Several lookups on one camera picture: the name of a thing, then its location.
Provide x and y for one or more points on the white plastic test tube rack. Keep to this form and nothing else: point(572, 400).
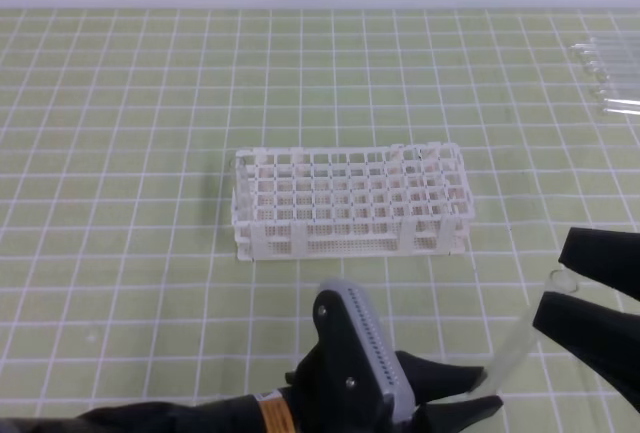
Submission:
point(305, 203)

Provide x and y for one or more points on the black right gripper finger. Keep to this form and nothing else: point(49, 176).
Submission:
point(604, 339)
point(608, 257)

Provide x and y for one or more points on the green grid tablecloth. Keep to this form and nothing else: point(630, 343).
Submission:
point(119, 276)

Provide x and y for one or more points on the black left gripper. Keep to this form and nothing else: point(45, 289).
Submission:
point(309, 402)

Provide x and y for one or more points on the clear glass test tube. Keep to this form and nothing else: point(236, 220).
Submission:
point(522, 337)

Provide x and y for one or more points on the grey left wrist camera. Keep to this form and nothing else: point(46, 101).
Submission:
point(359, 355)

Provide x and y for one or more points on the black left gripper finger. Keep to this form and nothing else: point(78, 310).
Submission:
point(453, 417)
point(432, 381)

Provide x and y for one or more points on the clear test tube bottom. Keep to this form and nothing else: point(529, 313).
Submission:
point(621, 106)

